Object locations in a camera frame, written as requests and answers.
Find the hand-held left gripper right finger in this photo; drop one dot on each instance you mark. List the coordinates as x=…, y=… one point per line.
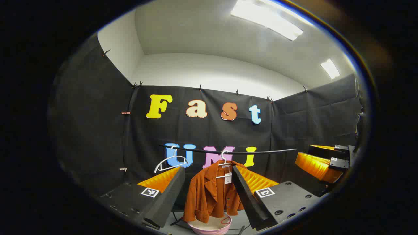
x=249, y=202

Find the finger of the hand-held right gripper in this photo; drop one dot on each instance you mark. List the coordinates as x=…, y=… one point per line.
x=326, y=152
x=339, y=164

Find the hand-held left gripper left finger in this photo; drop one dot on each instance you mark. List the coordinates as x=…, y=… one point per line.
x=163, y=202

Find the pink laundry hamper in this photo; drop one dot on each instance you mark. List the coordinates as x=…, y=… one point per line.
x=209, y=228

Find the white plastic hanger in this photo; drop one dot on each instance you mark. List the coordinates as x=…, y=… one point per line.
x=176, y=157
x=224, y=160

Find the black clothes rack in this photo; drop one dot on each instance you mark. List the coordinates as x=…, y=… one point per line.
x=267, y=151

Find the small ceiling light panel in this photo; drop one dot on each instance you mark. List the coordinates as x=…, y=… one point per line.
x=330, y=69

